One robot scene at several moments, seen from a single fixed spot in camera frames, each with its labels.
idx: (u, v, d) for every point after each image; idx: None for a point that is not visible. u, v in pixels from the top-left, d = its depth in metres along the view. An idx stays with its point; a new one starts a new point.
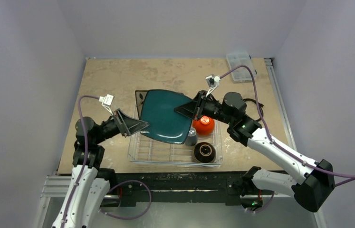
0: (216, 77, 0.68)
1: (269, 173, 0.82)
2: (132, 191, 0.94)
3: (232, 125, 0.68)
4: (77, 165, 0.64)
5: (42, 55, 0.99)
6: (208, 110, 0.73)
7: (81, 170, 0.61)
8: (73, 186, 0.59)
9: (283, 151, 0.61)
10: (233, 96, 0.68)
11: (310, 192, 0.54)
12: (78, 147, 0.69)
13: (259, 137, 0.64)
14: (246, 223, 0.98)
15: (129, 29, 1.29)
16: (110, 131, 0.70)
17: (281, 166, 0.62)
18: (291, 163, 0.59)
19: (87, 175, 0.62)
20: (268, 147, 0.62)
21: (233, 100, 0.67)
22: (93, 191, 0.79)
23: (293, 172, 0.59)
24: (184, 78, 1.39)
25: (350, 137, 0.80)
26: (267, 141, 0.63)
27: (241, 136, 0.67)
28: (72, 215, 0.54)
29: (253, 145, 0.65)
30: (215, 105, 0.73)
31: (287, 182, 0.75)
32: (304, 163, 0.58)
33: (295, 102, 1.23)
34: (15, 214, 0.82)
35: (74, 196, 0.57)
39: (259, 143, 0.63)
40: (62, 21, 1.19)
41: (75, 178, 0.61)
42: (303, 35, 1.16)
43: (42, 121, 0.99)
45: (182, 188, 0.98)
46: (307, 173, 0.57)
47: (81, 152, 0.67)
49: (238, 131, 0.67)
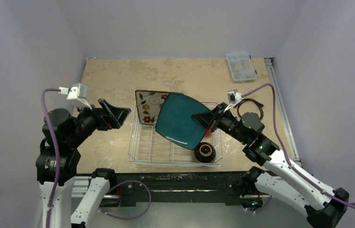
0: (238, 94, 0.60)
1: (274, 182, 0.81)
2: (132, 191, 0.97)
3: (248, 145, 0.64)
4: (43, 181, 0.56)
5: (42, 55, 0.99)
6: (223, 126, 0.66)
7: (51, 192, 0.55)
8: (48, 211, 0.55)
9: (303, 177, 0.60)
10: (253, 115, 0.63)
11: (328, 221, 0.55)
12: (45, 149, 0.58)
13: (278, 160, 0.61)
14: (246, 223, 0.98)
15: (129, 29, 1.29)
16: (87, 126, 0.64)
17: (298, 190, 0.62)
18: (310, 190, 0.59)
19: (60, 194, 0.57)
20: (287, 171, 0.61)
21: (252, 121, 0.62)
22: (94, 189, 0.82)
23: (312, 198, 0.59)
24: (184, 78, 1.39)
25: (350, 137, 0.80)
26: (286, 165, 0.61)
27: (257, 157, 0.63)
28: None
29: (270, 166, 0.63)
30: (232, 121, 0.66)
31: (298, 199, 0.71)
32: (324, 191, 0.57)
33: (295, 102, 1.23)
34: (15, 215, 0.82)
35: (52, 219, 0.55)
39: (277, 167, 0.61)
40: (62, 21, 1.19)
41: (47, 199, 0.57)
42: (303, 35, 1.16)
43: (42, 121, 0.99)
45: (182, 188, 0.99)
46: (325, 202, 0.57)
47: (46, 158, 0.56)
49: (254, 152, 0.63)
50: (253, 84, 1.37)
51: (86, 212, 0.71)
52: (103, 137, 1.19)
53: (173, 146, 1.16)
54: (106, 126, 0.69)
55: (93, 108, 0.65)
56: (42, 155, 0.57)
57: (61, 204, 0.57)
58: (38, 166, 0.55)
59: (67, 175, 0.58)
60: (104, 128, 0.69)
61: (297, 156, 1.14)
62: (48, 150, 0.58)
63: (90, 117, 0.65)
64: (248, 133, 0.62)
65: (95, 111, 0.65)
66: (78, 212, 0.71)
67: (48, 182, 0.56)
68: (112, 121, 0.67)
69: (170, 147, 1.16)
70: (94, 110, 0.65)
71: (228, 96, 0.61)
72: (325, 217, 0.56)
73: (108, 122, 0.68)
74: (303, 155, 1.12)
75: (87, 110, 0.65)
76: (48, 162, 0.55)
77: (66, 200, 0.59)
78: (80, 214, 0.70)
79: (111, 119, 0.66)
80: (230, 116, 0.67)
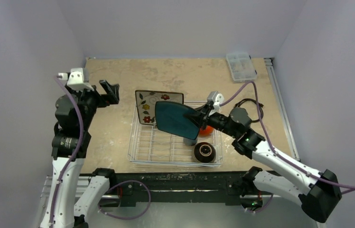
0: (216, 103, 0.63)
1: (271, 177, 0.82)
2: (132, 191, 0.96)
3: (237, 139, 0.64)
4: (57, 157, 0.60)
5: (42, 55, 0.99)
6: (213, 122, 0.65)
7: (62, 167, 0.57)
8: (56, 185, 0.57)
9: (288, 162, 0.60)
10: (241, 110, 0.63)
11: (315, 203, 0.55)
12: (59, 131, 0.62)
13: (263, 149, 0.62)
14: (245, 223, 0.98)
15: (129, 29, 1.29)
16: (91, 106, 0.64)
17: (286, 177, 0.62)
18: (295, 174, 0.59)
19: (71, 170, 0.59)
20: (272, 159, 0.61)
21: (240, 116, 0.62)
22: (94, 186, 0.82)
23: (299, 182, 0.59)
24: (184, 78, 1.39)
25: (350, 137, 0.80)
26: (271, 153, 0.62)
27: (245, 150, 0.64)
28: (60, 215, 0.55)
29: (257, 157, 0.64)
30: (219, 117, 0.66)
31: (292, 189, 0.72)
32: (309, 174, 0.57)
33: (295, 102, 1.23)
34: (15, 215, 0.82)
35: (60, 194, 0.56)
39: (263, 156, 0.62)
40: (62, 21, 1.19)
41: (57, 174, 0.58)
42: (303, 35, 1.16)
43: (42, 121, 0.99)
45: (182, 188, 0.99)
46: (311, 184, 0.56)
47: (62, 138, 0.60)
49: (243, 145, 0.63)
50: (253, 84, 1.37)
51: (85, 206, 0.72)
52: (103, 137, 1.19)
53: (173, 146, 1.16)
54: (104, 103, 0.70)
55: (94, 88, 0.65)
56: (57, 136, 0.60)
57: (68, 182, 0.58)
58: (54, 144, 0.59)
59: (80, 155, 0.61)
60: (103, 104, 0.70)
61: (297, 156, 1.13)
62: (62, 132, 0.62)
63: (92, 97, 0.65)
64: (235, 127, 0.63)
65: (96, 91, 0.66)
66: (78, 205, 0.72)
67: (62, 158, 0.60)
68: (112, 99, 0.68)
69: (170, 147, 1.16)
70: (96, 90, 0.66)
71: (208, 100, 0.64)
72: (311, 199, 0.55)
73: (106, 99, 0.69)
74: (303, 155, 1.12)
75: (87, 91, 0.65)
76: (64, 140, 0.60)
77: (74, 178, 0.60)
78: (80, 207, 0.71)
79: (111, 97, 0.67)
80: (218, 113, 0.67)
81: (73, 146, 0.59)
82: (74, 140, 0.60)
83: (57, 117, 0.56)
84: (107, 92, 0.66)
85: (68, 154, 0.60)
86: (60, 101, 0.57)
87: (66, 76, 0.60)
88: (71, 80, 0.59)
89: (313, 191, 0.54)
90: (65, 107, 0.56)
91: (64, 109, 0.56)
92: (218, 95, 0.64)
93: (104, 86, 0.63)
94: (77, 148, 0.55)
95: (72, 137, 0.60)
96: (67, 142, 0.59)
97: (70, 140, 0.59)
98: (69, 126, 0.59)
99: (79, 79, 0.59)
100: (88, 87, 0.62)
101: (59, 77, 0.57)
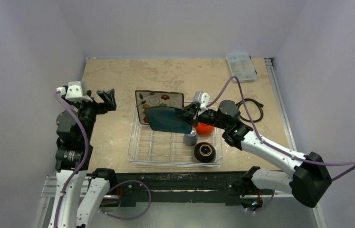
0: (203, 104, 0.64)
1: (267, 171, 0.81)
2: (132, 191, 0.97)
3: (226, 131, 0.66)
4: (61, 169, 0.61)
5: (42, 55, 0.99)
6: (203, 118, 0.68)
7: (67, 178, 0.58)
8: (60, 196, 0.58)
9: (274, 148, 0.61)
10: (229, 103, 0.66)
11: (301, 184, 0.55)
12: (62, 145, 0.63)
13: (250, 138, 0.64)
14: (245, 223, 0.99)
15: (129, 29, 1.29)
16: (91, 117, 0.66)
17: (274, 163, 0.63)
18: (281, 158, 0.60)
19: (74, 182, 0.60)
20: (259, 146, 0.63)
21: (228, 108, 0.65)
22: (94, 190, 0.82)
23: (284, 166, 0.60)
24: (184, 78, 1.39)
25: (350, 137, 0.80)
26: (258, 141, 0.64)
27: (235, 141, 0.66)
28: (63, 226, 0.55)
29: (247, 148, 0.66)
30: (209, 112, 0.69)
31: (285, 179, 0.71)
32: (293, 156, 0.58)
33: (294, 102, 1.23)
34: (15, 215, 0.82)
35: (63, 205, 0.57)
39: (250, 144, 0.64)
40: (62, 21, 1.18)
41: (61, 185, 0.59)
42: (303, 35, 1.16)
43: (42, 121, 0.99)
45: (182, 188, 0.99)
46: (296, 166, 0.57)
47: (64, 151, 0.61)
49: (232, 137, 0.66)
50: (253, 84, 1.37)
51: (86, 214, 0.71)
52: (103, 137, 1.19)
53: (173, 146, 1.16)
54: (103, 110, 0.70)
55: (91, 99, 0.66)
56: (60, 149, 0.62)
57: (71, 193, 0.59)
58: (58, 157, 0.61)
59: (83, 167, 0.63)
60: (101, 112, 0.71)
61: None
62: (63, 145, 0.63)
63: (91, 108, 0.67)
64: (225, 119, 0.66)
65: (94, 101, 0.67)
66: (79, 214, 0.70)
67: (66, 170, 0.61)
68: (110, 106, 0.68)
69: (170, 147, 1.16)
70: (94, 100, 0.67)
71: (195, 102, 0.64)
72: (297, 180, 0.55)
73: (103, 107, 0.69)
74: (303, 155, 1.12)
75: (85, 102, 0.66)
76: (67, 153, 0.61)
77: (78, 190, 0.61)
78: (81, 216, 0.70)
79: (110, 105, 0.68)
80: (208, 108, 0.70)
81: (77, 159, 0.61)
82: (77, 154, 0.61)
83: (61, 133, 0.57)
84: (105, 101, 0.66)
85: (71, 166, 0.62)
86: (61, 117, 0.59)
87: (64, 90, 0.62)
88: (69, 93, 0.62)
89: (298, 172, 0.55)
90: (66, 123, 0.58)
91: (66, 126, 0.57)
92: (204, 95, 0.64)
93: (101, 96, 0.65)
94: (81, 162, 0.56)
95: (75, 151, 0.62)
96: (70, 156, 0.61)
97: (73, 154, 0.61)
98: (71, 140, 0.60)
99: (78, 93, 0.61)
100: (86, 99, 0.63)
101: (57, 93, 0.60)
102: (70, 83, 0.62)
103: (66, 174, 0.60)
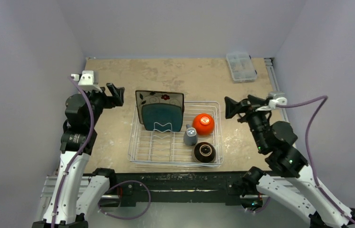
0: (272, 102, 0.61)
1: (277, 185, 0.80)
2: (132, 191, 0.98)
3: (275, 157, 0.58)
4: (65, 151, 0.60)
5: (42, 54, 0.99)
6: (253, 120, 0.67)
7: (71, 158, 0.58)
8: (63, 175, 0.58)
9: (327, 197, 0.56)
10: (284, 126, 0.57)
11: None
12: (67, 128, 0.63)
13: (306, 177, 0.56)
14: (246, 223, 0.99)
15: (128, 29, 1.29)
16: (98, 106, 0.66)
17: (316, 208, 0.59)
18: (331, 211, 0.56)
19: (77, 163, 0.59)
20: (313, 191, 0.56)
21: (284, 133, 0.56)
22: (94, 185, 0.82)
23: (329, 218, 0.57)
24: (183, 79, 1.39)
25: (350, 137, 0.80)
26: (313, 184, 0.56)
27: (284, 171, 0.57)
28: (63, 206, 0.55)
29: (294, 182, 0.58)
30: (262, 122, 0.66)
31: (302, 207, 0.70)
32: (345, 214, 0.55)
33: (294, 102, 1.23)
34: (16, 214, 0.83)
35: (65, 186, 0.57)
39: (303, 184, 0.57)
40: (62, 20, 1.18)
41: (64, 166, 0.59)
42: (303, 35, 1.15)
43: (42, 121, 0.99)
45: (182, 188, 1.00)
46: (344, 224, 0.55)
47: (70, 134, 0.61)
49: (282, 166, 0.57)
50: (253, 84, 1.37)
51: (86, 205, 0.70)
52: (104, 137, 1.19)
53: (173, 146, 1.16)
54: (110, 104, 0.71)
55: (102, 90, 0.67)
56: (65, 132, 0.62)
57: (74, 175, 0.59)
58: (62, 139, 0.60)
59: (87, 150, 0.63)
60: (109, 106, 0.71)
61: None
62: (70, 128, 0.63)
63: (99, 99, 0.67)
64: (278, 145, 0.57)
65: (104, 92, 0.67)
66: (78, 204, 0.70)
67: (70, 151, 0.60)
68: (118, 101, 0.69)
69: (170, 147, 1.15)
70: (104, 92, 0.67)
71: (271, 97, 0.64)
72: None
73: (111, 101, 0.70)
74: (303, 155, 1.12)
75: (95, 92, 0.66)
76: (72, 136, 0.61)
77: (80, 171, 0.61)
78: (80, 206, 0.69)
79: (117, 100, 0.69)
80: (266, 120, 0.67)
81: (81, 142, 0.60)
82: (81, 136, 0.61)
83: (66, 114, 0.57)
84: (113, 95, 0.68)
85: (75, 149, 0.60)
86: (70, 100, 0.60)
87: (78, 77, 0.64)
88: (82, 80, 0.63)
89: None
90: (75, 105, 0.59)
91: (74, 108, 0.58)
92: (283, 99, 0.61)
93: (110, 89, 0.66)
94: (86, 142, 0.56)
95: (80, 134, 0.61)
96: (75, 138, 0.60)
97: (78, 136, 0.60)
98: (78, 123, 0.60)
99: (89, 80, 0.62)
100: (97, 88, 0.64)
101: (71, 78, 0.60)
102: (83, 71, 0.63)
103: (71, 155, 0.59)
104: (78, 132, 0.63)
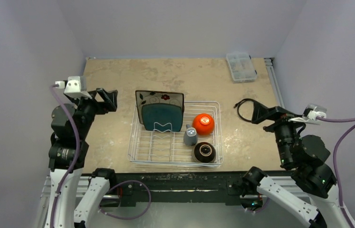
0: (312, 114, 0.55)
1: (278, 188, 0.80)
2: (132, 191, 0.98)
3: (305, 175, 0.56)
4: (54, 169, 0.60)
5: (41, 54, 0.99)
6: (281, 131, 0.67)
7: (62, 178, 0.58)
8: (55, 197, 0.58)
9: (345, 217, 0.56)
10: (315, 141, 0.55)
11: None
12: (56, 141, 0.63)
13: (332, 197, 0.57)
14: (246, 223, 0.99)
15: (128, 29, 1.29)
16: (88, 114, 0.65)
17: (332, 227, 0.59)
18: None
19: (68, 182, 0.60)
20: (334, 209, 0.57)
21: (316, 149, 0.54)
22: (93, 189, 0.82)
23: None
24: (184, 78, 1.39)
25: (350, 136, 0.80)
26: (337, 204, 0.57)
27: (313, 188, 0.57)
28: (59, 226, 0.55)
29: (319, 199, 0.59)
30: (291, 134, 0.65)
31: (303, 211, 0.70)
32: None
33: (295, 102, 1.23)
34: (15, 214, 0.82)
35: (58, 206, 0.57)
39: (327, 202, 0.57)
40: (61, 19, 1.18)
41: (55, 185, 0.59)
42: (303, 35, 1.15)
43: (42, 120, 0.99)
45: (182, 188, 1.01)
46: None
47: (58, 148, 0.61)
49: (311, 183, 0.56)
50: (253, 84, 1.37)
51: (86, 211, 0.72)
52: (104, 137, 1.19)
53: (173, 146, 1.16)
54: (102, 109, 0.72)
55: (92, 96, 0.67)
56: (54, 147, 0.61)
57: (67, 193, 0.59)
58: (51, 156, 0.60)
59: (77, 165, 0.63)
60: (101, 112, 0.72)
61: None
62: (58, 141, 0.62)
63: (90, 105, 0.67)
64: (309, 162, 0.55)
65: (94, 99, 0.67)
66: (78, 211, 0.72)
67: (60, 169, 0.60)
68: (110, 106, 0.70)
69: (170, 147, 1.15)
70: (94, 99, 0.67)
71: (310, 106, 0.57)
72: None
73: (103, 107, 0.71)
74: None
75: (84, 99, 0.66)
76: (60, 151, 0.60)
77: (72, 188, 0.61)
78: (80, 213, 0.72)
79: (110, 106, 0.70)
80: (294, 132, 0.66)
81: (70, 157, 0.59)
82: (70, 151, 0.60)
83: (52, 127, 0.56)
84: (105, 100, 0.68)
85: (66, 166, 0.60)
86: (56, 111, 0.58)
87: (62, 84, 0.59)
88: (68, 88, 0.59)
89: None
90: (61, 117, 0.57)
91: (61, 120, 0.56)
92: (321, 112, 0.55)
93: (101, 94, 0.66)
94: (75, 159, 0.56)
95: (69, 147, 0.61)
96: (63, 153, 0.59)
97: (67, 151, 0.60)
98: (66, 136, 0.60)
99: (76, 88, 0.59)
100: (85, 95, 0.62)
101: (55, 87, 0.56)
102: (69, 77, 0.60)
103: (60, 175, 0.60)
104: (66, 146, 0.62)
